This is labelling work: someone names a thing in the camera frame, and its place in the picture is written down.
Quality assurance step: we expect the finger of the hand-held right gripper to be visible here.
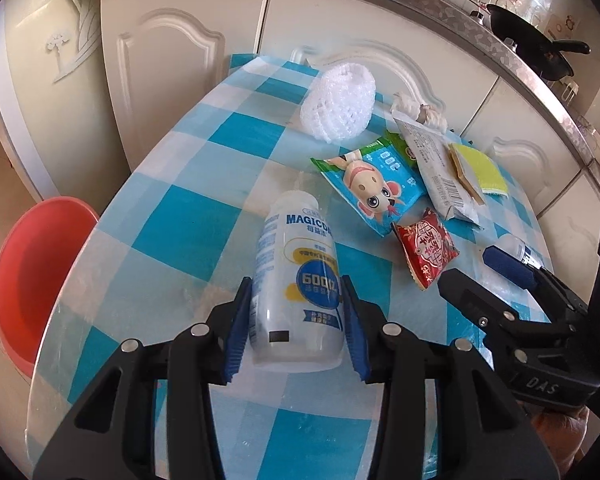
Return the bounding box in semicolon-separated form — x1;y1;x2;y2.
482;246;591;316
437;267;571;347

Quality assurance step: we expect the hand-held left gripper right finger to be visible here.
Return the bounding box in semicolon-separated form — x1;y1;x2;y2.
340;275;556;480

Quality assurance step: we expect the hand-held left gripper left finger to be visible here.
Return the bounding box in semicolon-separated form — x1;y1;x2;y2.
32;276;253;480

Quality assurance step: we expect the small white bottle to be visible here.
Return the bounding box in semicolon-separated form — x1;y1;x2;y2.
500;234;543;268

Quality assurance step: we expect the red snack packet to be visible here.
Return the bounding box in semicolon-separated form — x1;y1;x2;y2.
391;207;460;292

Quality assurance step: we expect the white plastic drink bottle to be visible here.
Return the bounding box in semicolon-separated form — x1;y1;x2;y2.
249;191;345;372

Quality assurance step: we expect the white barcode packet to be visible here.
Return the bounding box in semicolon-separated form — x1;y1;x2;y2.
392;116;486;223

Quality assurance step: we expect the blue cartoon snack packet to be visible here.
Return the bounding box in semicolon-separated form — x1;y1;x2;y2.
310;141;428;237

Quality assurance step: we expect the green snack packet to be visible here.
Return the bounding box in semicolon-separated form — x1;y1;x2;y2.
384;130;416;166

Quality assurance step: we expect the pink plastic bucket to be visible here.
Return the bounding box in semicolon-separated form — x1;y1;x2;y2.
0;196;101;378

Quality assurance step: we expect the white foam fruit net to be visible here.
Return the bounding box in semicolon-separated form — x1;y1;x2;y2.
300;60;377;143

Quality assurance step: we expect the person's right hand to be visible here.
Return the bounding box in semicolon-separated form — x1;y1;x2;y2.
532;404;592;480

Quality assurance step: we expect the white cabinet door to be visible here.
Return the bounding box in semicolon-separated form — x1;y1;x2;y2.
252;0;498;156
535;170;600;301
100;0;271;171
462;80;588;221

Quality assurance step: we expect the yellow sponge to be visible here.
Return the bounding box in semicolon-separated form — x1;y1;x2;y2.
447;142;510;206

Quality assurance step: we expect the blue checkered tablecloth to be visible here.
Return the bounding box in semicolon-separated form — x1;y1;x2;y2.
27;54;553;480

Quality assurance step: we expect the crumpled white tissue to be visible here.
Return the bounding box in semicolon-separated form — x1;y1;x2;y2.
390;91;451;133

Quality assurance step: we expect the black wok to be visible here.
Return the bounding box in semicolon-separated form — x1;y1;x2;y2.
486;4;592;81

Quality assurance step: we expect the steel countertop edge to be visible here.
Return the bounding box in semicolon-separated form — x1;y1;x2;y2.
82;0;600;201

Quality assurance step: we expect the white refrigerator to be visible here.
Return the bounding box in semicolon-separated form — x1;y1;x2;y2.
0;0;131;201

